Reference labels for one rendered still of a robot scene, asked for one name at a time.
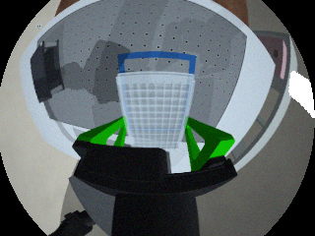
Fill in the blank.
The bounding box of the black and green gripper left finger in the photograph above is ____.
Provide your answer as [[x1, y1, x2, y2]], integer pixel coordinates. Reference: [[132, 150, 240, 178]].
[[77, 116, 127, 147]]

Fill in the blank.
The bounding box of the blue tape square outline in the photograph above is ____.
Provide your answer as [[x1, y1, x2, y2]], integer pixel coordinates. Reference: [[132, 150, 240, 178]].
[[118, 51, 196, 74]]

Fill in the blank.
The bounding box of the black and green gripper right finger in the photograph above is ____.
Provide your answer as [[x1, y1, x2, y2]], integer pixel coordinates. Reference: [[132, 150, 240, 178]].
[[185, 116, 235, 171]]

